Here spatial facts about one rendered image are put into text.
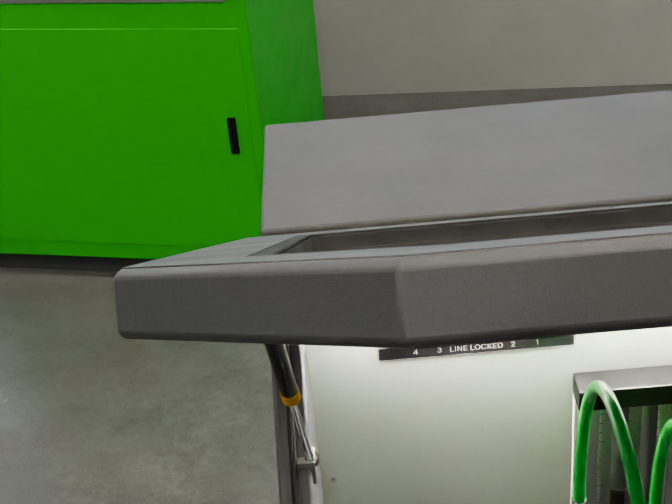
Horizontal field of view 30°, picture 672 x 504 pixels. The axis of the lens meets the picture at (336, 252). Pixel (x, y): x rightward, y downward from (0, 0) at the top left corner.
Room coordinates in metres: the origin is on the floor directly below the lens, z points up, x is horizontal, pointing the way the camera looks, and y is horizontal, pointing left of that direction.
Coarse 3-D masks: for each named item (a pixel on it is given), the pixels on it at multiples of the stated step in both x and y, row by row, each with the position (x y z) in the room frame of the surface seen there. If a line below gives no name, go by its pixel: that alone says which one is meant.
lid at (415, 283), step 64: (192, 256) 0.65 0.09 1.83; (256, 256) 0.55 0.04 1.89; (320, 256) 0.48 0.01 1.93; (384, 256) 0.43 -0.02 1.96; (448, 256) 0.42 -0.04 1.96; (512, 256) 0.41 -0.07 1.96; (576, 256) 0.41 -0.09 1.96; (640, 256) 0.41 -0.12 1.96; (128, 320) 0.54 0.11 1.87; (192, 320) 0.50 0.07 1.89; (256, 320) 0.46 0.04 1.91; (320, 320) 0.44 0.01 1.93; (384, 320) 0.41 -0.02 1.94; (448, 320) 0.40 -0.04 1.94; (512, 320) 0.40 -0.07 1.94; (576, 320) 0.40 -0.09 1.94; (640, 320) 0.40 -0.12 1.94
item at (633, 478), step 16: (592, 384) 1.03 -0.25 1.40; (592, 400) 1.06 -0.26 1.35; (608, 400) 0.97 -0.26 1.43; (624, 432) 0.92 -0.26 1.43; (576, 448) 1.10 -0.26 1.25; (624, 448) 0.90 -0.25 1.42; (576, 464) 1.11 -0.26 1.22; (624, 464) 0.89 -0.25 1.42; (576, 480) 1.11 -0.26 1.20; (640, 480) 0.87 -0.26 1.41; (576, 496) 1.11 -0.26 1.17; (640, 496) 0.85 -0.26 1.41
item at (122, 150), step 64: (0, 0) 3.61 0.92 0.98; (64, 0) 3.56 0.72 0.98; (128, 0) 3.51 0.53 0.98; (192, 0) 3.46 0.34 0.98; (256, 0) 3.54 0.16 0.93; (0, 64) 3.62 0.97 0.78; (64, 64) 3.57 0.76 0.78; (128, 64) 3.52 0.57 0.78; (192, 64) 3.47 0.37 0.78; (256, 64) 3.47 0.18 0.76; (0, 128) 3.64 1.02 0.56; (64, 128) 3.58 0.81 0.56; (128, 128) 3.53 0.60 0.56; (192, 128) 3.48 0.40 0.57; (256, 128) 3.43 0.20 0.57; (0, 192) 3.65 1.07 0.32; (64, 192) 3.59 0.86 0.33; (128, 192) 3.54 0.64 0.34; (192, 192) 3.49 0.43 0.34; (256, 192) 3.44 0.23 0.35; (0, 256) 3.71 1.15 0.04; (64, 256) 3.65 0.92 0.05; (128, 256) 3.55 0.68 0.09
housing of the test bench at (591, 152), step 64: (320, 128) 1.49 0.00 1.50; (384, 128) 1.47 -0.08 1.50; (448, 128) 1.45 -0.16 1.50; (512, 128) 1.44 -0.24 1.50; (576, 128) 1.42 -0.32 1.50; (640, 128) 1.40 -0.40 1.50; (320, 192) 1.32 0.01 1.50; (384, 192) 1.30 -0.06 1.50; (448, 192) 1.29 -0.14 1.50; (512, 192) 1.27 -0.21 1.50; (576, 192) 1.26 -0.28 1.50; (640, 192) 1.24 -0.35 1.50
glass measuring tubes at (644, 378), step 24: (576, 384) 1.17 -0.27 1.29; (624, 384) 1.16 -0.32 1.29; (648, 384) 1.16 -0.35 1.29; (576, 408) 1.18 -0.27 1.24; (600, 408) 1.15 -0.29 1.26; (624, 408) 1.16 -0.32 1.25; (648, 408) 1.16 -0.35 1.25; (576, 432) 1.18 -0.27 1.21; (600, 432) 1.18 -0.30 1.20; (648, 432) 1.16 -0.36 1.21; (600, 456) 1.18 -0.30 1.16; (648, 456) 1.16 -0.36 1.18; (600, 480) 1.18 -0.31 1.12; (624, 480) 1.16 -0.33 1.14; (648, 480) 1.16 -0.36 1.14
